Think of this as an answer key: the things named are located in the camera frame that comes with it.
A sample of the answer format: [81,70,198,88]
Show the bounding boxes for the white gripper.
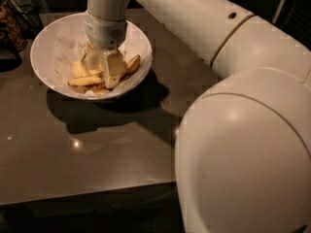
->
[85,12,127,89]

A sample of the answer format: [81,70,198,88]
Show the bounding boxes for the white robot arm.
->
[86,0,311,233]

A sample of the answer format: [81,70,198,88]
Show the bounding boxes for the yellow banana bunch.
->
[71,53,141,95]

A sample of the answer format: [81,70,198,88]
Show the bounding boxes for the white bowl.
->
[29,12,154,103]

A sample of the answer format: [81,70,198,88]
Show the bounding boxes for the white paper bowl liner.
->
[45,19,154,97]

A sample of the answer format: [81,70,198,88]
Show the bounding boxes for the dark round object at left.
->
[0,29,22,72]

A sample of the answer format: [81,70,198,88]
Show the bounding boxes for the patterned container at left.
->
[0,0,27,51]

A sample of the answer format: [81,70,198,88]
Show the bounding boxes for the black wire rack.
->
[6,0,43,39]

